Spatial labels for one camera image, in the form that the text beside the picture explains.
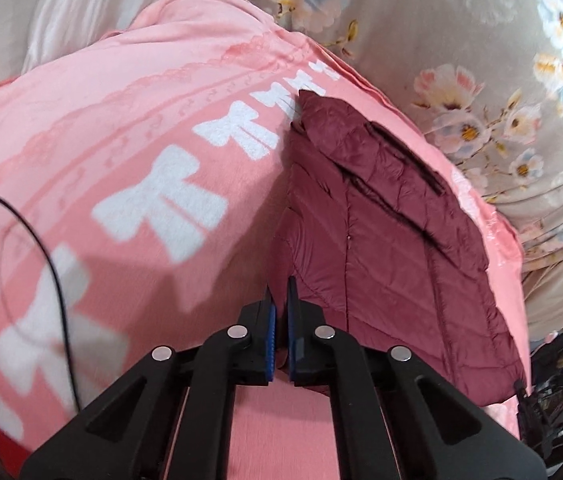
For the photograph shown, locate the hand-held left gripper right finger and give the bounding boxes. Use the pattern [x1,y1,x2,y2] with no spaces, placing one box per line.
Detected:
[286,276,547,480]

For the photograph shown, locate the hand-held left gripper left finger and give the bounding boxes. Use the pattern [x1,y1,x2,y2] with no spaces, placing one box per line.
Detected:
[20,287,277,480]

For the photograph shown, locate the maroon puffer jacket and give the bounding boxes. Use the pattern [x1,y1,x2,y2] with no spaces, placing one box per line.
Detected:
[272,89,531,408]

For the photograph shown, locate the pink blanket with white bows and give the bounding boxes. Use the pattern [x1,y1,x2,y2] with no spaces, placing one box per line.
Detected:
[0,0,532,480]

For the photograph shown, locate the red cloth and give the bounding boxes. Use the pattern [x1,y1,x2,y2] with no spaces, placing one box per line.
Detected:
[0,410,30,478]

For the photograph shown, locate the grey floral cloth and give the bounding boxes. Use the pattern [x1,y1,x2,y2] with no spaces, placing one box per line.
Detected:
[202,0,563,346]

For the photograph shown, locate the white satin curtain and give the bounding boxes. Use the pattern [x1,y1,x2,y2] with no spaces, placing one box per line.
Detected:
[0,0,222,98]

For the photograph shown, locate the black cable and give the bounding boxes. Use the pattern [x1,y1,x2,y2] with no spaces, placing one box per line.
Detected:
[0,192,83,411]

